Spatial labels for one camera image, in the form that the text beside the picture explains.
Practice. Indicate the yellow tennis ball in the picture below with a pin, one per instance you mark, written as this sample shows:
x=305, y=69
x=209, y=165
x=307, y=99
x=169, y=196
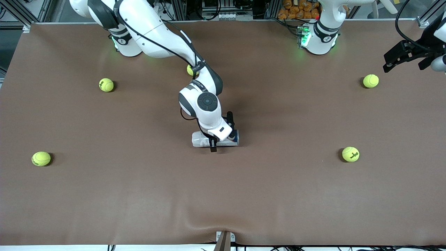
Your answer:
x=190, y=71
x=350, y=154
x=106, y=84
x=370, y=81
x=41, y=158

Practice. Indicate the white and blue tennis can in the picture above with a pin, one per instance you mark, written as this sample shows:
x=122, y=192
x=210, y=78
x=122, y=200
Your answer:
x=200, y=139

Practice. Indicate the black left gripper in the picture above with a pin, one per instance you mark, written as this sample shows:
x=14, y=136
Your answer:
x=415, y=49

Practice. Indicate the aluminium frame post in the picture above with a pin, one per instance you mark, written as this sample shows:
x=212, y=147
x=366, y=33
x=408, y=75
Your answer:
x=271, y=9
x=179, y=9

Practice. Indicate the metal clamp with brown bar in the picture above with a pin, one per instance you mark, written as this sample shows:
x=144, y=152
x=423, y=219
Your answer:
x=224, y=242

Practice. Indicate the white rounded background part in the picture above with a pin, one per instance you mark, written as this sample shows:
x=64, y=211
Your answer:
x=386, y=5

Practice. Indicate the orange snack bags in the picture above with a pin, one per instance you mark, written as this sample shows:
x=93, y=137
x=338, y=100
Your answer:
x=299, y=8

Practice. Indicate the diagonal aluminium frame bar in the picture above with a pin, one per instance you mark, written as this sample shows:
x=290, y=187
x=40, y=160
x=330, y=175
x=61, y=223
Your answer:
x=17, y=14
x=430, y=12

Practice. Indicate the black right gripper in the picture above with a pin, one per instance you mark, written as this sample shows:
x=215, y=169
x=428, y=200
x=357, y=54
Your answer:
x=230, y=122

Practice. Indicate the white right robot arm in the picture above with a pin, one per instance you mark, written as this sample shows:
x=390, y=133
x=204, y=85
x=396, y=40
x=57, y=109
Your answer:
x=156, y=31

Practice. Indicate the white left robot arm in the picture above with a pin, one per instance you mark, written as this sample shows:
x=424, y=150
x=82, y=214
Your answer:
x=322, y=43

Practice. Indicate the small green-lit electronics box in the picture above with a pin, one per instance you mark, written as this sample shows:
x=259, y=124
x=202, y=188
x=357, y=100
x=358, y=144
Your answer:
x=301, y=35

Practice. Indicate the white connector block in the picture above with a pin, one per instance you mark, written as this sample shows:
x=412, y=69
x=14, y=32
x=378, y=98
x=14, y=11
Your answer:
x=226, y=16

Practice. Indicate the brown table mat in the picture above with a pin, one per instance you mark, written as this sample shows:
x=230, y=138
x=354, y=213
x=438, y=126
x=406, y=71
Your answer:
x=223, y=191

